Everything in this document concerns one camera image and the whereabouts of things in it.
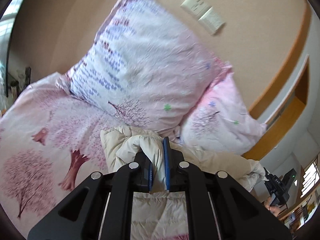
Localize cream quilted down jacket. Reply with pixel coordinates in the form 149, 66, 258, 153
100, 125, 266, 239

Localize person's right hand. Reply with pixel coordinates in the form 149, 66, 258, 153
263, 197, 281, 217

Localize pink floral bed sheet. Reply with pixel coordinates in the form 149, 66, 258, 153
1, 73, 121, 237

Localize right floral pillow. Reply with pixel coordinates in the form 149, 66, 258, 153
180, 72, 266, 155

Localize floral pillow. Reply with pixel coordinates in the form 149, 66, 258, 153
180, 72, 266, 155
57, 0, 231, 136

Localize left floral pillow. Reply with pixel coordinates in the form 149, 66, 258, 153
57, 0, 231, 136

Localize window with blind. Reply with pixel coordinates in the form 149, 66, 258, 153
0, 0, 36, 98

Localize black camera box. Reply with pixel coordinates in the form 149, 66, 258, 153
282, 168, 297, 190

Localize white wall socket panel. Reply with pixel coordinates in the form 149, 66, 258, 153
198, 7, 225, 35

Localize white wall switch panel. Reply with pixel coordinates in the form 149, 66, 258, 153
181, 0, 211, 20

